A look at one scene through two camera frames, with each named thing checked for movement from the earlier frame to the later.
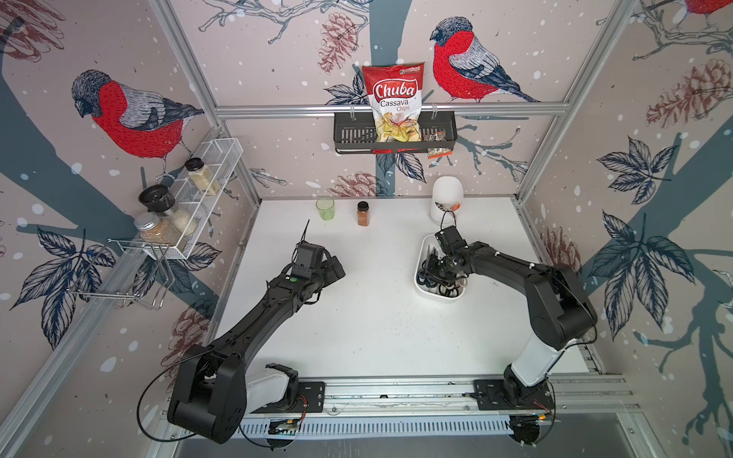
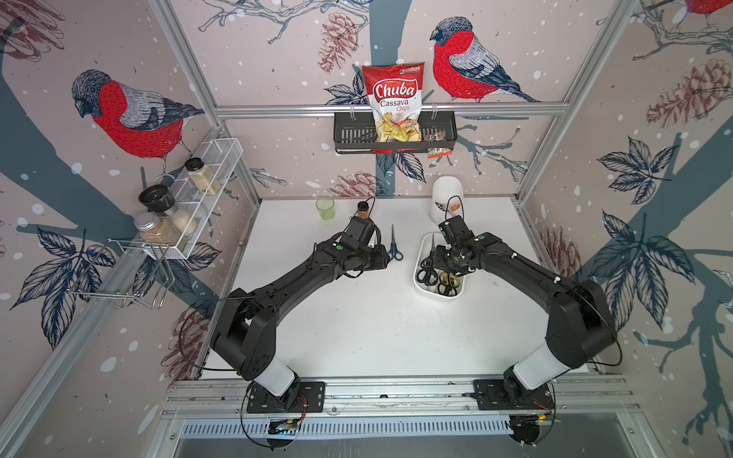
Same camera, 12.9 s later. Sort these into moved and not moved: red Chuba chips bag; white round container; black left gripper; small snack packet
Moved: black left gripper
Not moved: red Chuba chips bag; white round container; small snack packet
